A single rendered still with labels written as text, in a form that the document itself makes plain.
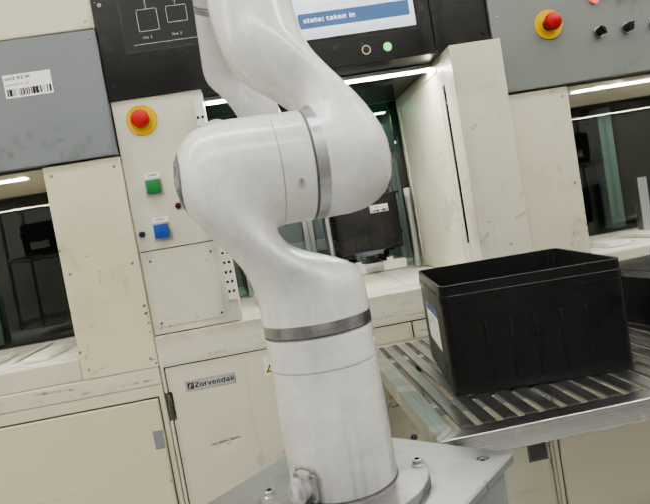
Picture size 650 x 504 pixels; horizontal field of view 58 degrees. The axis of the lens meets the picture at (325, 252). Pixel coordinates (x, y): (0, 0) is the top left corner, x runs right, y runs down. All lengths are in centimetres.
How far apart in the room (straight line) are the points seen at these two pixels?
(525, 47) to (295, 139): 99
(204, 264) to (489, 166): 68
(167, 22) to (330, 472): 107
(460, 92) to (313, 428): 94
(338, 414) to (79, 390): 91
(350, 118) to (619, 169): 158
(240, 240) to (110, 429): 93
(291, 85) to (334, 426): 37
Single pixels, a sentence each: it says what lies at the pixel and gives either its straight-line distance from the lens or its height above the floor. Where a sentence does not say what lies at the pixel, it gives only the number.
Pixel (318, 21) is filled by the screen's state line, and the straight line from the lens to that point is 142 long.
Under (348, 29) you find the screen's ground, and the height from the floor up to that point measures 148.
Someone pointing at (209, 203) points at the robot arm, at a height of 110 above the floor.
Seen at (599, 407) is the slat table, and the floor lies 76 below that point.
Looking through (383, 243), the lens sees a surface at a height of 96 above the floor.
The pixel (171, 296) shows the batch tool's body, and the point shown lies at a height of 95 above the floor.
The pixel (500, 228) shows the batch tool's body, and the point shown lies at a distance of 138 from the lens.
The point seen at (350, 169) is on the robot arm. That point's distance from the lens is 60.
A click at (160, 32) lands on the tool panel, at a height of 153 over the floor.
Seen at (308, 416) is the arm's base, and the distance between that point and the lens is 62.
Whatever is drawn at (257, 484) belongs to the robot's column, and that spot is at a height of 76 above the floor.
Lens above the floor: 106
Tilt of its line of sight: 3 degrees down
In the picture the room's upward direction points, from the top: 10 degrees counter-clockwise
